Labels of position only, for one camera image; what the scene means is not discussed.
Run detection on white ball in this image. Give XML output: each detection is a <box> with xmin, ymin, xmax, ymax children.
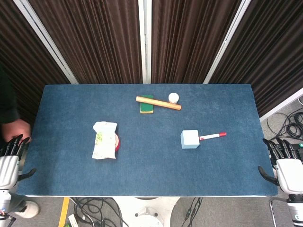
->
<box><xmin>168</xmin><ymin>92</ymin><xmax>179</xmax><ymax>105</ymax></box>

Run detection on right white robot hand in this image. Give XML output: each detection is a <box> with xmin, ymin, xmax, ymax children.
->
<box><xmin>257</xmin><ymin>138</ymin><xmax>303</xmax><ymax>194</ymax></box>

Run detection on white power strip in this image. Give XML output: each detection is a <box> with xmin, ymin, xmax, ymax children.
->
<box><xmin>68</xmin><ymin>214</ymin><xmax>79</xmax><ymax>227</ymax></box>

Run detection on green yellow sponge block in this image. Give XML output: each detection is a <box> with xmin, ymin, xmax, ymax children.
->
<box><xmin>139</xmin><ymin>94</ymin><xmax>155</xmax><ymax>114</ymax></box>

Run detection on black foot pedal unit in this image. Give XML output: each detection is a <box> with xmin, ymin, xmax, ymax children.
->
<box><xmin>291</xmin><ymin>141</ymin><xmax>303</xmax><ymax>162</ymax></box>

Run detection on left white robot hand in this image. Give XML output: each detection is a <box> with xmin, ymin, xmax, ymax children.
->
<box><xmin>0</xmin><ymin>134</ymin><xmax>36</xmax><ymax>190</ymax></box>

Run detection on white sneaker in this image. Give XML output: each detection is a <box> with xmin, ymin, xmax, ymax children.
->
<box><xmin>14</xmin><ymin>201</ymin><xmax>40</xmax><ymax>219</ymax></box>

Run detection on black cable with inline switch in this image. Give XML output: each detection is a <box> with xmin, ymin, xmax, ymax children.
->
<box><xmin>181</xmin><ymin>197</ymin><xmax>205</xmax><ymax>227</ymax></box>

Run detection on bystander bare hand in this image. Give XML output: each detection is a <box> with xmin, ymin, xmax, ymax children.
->
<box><xmin>1</xmin><ymin>119</ymin><xmax>32</xmax><ymax>144</ymax></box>

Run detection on black cable bundle under table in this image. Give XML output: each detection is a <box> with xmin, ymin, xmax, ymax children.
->
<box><xmin>70</xmin><ymin>197</ymin><xmax>130</xmax><ymax>227</ymax></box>

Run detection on white partition base rail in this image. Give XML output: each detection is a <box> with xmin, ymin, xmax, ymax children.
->
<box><xmin>259</xmin><ymin>87</ymin><xmax>303</xmax><ymax>122</ymax></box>

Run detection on blue table mat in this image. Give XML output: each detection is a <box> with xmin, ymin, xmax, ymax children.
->
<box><xmin>16</xmin><ymin>84</ymin><xmax>279</xmax><ymax>197</ymax></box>

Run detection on red marker pen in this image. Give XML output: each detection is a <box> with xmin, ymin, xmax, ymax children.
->
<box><xmin>198</xmin><ymin>131</ymin><xmax>227</xmax><ymax>142</ymax></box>

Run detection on white partition post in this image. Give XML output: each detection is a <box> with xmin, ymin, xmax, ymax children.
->
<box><xmin>13</xmin><ymin>0</ymin><xmax>79</xmax><ymax>85</ymax></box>
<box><xmin>138</xmin><ymin>0</ymin><xmax>152</xmax><ymax>84</ymax></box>
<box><xmin>203</xmin><ymin>0</ymin><xmax>252</xmax><ymax>84</ymax></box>

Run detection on brown pleated curtain panel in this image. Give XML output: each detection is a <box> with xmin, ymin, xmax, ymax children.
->
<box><xmin>0</xmin><ymin>0</ymin><xmax>71</xmax><ymax>133</ymax></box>
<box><xmin>209</xmin><ymin>0</ymin><xmax>303</xmax><ymax>118</ymax></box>
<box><xmin>151</xmin><ymin>0</ymin><xmax>242</xmax><ymax>84</ymax></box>
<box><xmin>28</xmin><ymin>0</ymin><xmax>143</xmax><ymax>85</ymax></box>

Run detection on white snack bag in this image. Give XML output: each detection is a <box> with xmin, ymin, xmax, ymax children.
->
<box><xmin>91</xmin><ymin>121</ymin><xmax>118</xmax><ymax>160</ymax></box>

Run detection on black coiled floor cables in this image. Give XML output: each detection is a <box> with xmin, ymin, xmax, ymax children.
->
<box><xmin>267</xmin><ymin>112</ymin><xmax>303</xmax><ymax>142</ymax></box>

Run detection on wooden stick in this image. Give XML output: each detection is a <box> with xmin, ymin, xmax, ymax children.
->
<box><xmin>135</xmin><ymin>96</ymin><xmax>182</xmax><ymax>111</ymax></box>

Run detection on white table base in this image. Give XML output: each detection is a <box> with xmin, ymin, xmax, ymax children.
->
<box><xmin>113</xmin><ymin>196</ymin><xmax>180</xmax><ymax>227</ymax></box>

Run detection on dark green sleeve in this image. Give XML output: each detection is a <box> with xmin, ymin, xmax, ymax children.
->
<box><xmin>0</xmin><ymin>63</ymin><xmax>21</xmax><ymax>125</ymax></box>

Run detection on light blue cube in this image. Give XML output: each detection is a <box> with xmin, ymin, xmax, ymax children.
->
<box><xmin>180</xmin><ymin>130</ymin><xmax>200</xmax><ymax>149</ymax></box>

